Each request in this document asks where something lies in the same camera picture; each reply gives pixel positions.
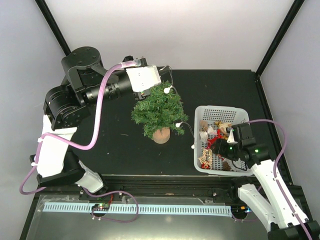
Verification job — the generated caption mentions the white perforated plastic basket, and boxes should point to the white perforated plastic basket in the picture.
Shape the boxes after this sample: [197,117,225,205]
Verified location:
[193,105,252,177]

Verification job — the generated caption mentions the white bulb light string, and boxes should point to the white bulb light string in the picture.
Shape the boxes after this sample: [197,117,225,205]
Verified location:
[159,65,196,150]

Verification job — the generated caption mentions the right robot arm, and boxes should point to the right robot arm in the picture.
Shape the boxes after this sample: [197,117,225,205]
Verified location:
[210,121,320,240]

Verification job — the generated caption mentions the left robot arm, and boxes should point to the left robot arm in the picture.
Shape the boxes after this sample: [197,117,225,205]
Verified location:
[32,46,161,200]

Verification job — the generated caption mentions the gold merry christmas sign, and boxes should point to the gold merry christmas sign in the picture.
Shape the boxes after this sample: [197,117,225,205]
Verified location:
[198,148,213,170]

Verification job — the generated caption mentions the small green christmas tree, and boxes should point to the small green christmas tree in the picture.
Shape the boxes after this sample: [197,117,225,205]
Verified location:
[131,81,188,139]

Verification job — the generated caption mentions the round wooden tree base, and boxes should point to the round wooden tree base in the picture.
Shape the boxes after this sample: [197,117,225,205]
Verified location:
[152,127,170,144]

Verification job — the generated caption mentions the red star ornament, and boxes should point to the red star ornament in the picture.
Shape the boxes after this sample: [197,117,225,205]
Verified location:
[206,129,225,149]

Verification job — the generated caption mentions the brown pine cone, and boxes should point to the brown pine cone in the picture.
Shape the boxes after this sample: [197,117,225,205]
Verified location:
[222,161,232,172]

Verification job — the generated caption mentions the wooden ornament pieces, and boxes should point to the wooden ornament pieces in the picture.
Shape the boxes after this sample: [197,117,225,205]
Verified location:
[218,122,232,136]

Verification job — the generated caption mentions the gold bell ornament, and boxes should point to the gold bell ornament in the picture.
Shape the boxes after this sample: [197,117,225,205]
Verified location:
[214,121,222,126]

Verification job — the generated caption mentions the burlap bow ornament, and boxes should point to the burlap bow ornament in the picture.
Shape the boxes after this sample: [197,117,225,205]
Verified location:
[199,120,208,130]

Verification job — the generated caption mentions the right controller circuit board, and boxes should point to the right controller circuit board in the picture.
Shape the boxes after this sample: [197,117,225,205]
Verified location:
[231,205,252,214]

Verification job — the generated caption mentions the controller circuit board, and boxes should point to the controller circuit board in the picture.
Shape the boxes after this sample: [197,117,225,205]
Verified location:
[231,205,252,214]
[91,203,110,212]

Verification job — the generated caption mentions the left controller circuit board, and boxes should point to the left controller circuit board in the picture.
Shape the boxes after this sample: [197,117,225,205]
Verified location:
[91,203,110,212]

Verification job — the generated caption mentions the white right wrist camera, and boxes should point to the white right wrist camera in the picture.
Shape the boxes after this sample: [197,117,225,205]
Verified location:
[227,130,238,145]

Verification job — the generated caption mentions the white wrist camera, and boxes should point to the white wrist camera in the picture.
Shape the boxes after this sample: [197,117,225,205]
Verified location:
[126,65,161,92]
[227,130,238,145]

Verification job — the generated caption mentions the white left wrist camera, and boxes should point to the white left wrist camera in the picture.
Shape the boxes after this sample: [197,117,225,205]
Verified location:
[126,65,161,92]

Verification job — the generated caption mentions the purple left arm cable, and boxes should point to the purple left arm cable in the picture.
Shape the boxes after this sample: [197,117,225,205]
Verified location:
[19,60,141,196]

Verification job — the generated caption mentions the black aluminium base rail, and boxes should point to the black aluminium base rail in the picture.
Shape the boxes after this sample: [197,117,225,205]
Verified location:
[37,174,320,203]

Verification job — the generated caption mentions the white slotted cable duct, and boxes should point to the white slotted cable duct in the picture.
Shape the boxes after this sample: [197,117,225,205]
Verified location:
[42,202,232,217]

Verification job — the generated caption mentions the left black frame post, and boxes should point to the left black frame post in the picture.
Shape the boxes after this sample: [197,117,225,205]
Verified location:
[35,0,71,56]

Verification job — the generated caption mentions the black frame post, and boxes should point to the black frame post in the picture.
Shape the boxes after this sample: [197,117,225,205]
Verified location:
[255,0,305,78]
[35,0,71,56]

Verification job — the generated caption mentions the right black frame post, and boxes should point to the right black frame post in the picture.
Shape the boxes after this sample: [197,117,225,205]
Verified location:
[255,0,305,78]

